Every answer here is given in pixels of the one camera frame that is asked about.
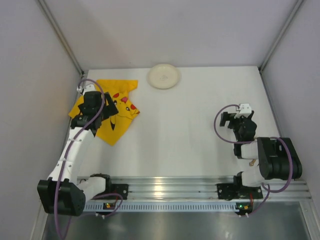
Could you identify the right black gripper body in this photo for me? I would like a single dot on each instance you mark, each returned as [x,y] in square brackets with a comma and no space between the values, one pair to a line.
[231,120]

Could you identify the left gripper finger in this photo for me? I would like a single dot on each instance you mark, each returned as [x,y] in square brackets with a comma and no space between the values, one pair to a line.
[108,111]
[108,101]

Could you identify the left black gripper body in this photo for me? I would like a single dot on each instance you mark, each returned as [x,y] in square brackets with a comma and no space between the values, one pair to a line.
[107,105]

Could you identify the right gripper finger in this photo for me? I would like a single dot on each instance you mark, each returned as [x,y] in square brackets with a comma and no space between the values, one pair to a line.
[231,123]
[226,117]

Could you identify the yellow Pikachu placemat cloth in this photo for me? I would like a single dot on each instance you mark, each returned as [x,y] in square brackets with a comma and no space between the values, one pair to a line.
[114,127]

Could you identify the gold spoon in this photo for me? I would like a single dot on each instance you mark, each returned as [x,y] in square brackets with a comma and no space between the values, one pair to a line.
[252,163]

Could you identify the cream round plate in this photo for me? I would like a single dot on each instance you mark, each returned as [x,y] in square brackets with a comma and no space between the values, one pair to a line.
[163,76]

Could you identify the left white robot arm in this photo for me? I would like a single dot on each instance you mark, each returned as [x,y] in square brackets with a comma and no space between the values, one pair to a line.
[61,193]

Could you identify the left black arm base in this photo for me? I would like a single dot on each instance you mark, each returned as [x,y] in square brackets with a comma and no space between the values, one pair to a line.
[121,189]

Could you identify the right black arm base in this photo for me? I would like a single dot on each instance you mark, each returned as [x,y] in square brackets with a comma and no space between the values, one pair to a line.
[230,191]

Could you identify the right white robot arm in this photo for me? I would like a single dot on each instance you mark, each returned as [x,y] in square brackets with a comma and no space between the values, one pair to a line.
[277,160]

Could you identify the aluminium mounting rail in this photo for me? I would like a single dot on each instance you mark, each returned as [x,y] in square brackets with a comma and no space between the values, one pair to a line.
[197,188]

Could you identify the left aluminium frame post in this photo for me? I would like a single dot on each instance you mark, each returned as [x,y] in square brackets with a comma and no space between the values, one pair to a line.
[44,7]

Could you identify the aluminium frame post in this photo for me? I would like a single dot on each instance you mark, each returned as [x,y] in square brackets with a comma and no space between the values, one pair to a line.
[44,7]
[298,4]

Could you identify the slotted cable duct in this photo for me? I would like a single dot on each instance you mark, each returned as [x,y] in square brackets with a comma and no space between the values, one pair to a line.
[132,207]

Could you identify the right aluminium frame post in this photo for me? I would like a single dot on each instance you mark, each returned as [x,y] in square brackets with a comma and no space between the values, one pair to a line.
[298,4]

